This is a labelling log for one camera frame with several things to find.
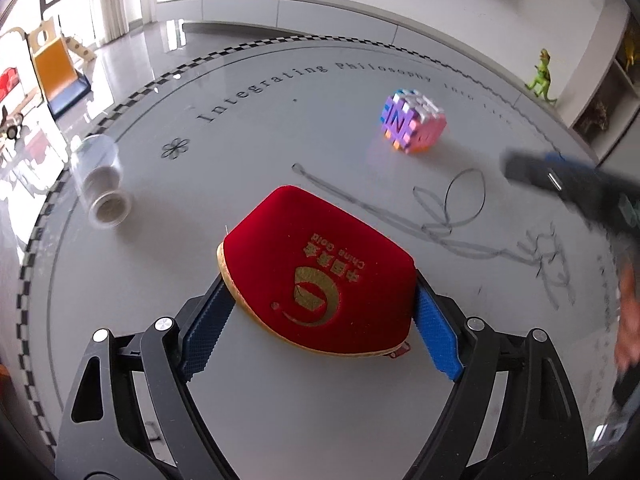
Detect white tv cabinet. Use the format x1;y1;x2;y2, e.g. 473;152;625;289
154;0;402;47

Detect clear plastic cup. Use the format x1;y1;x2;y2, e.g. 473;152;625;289
70;134;122;197

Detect orange children's chair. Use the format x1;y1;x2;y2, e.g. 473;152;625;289
27;18;96;119

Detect wall shelf unit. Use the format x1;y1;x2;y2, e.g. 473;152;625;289
573;16;639;162

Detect green toy dinosaur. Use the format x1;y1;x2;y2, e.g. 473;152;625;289
526;48;558;106

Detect person's right hand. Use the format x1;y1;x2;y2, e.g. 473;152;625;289
614;264;640;374

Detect colourful foam puzzle cube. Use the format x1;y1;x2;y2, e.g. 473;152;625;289
380;89;447;154

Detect red velvet pouch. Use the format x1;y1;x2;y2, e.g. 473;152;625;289
217;185;416;356

